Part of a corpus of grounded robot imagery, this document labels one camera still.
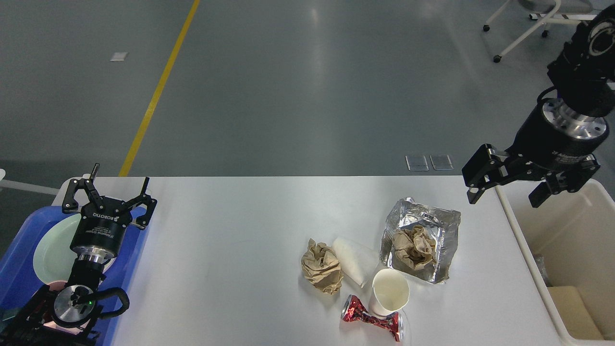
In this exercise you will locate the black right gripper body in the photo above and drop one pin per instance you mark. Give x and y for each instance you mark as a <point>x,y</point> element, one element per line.
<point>556,144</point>

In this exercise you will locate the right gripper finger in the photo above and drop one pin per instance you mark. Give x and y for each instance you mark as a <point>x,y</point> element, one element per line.
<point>489,167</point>
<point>554,183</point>

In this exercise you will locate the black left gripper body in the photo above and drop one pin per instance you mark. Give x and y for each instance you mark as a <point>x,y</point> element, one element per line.
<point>100,232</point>

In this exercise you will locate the mint green plate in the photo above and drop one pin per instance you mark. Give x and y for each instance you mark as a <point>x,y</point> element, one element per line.
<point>54,258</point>

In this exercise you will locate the silver foil container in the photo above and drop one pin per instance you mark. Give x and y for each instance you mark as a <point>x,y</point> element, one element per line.
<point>442,225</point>

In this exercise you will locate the brown paper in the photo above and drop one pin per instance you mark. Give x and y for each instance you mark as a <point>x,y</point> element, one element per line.
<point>414,247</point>

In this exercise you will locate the brown paper bag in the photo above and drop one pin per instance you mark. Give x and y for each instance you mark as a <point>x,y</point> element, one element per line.
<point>572,310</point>

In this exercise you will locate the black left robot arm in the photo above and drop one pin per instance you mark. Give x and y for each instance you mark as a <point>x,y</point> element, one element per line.
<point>113,301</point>

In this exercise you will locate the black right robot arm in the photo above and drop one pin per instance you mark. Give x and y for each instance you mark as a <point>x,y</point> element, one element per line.
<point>581,72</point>

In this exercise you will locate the beige plastic bin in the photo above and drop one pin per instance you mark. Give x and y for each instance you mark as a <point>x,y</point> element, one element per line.
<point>575,234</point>

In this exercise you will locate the pink ribbed mug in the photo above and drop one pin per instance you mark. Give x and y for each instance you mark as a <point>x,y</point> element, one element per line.
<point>66,308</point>

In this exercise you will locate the white chair base leg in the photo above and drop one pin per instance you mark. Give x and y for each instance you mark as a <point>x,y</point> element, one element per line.
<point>24,186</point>

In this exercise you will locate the clear plastic wrap in bin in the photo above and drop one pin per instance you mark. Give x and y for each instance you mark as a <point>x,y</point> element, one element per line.
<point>540,263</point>

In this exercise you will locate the white crushed paper cup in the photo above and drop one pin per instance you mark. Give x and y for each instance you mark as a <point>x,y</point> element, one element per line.
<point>357,261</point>

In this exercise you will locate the crumpled brown paper ball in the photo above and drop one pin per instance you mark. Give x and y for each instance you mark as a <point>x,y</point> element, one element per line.
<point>322,268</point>

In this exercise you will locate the crushed red can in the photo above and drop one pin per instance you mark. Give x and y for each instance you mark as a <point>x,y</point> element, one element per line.
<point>354,310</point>

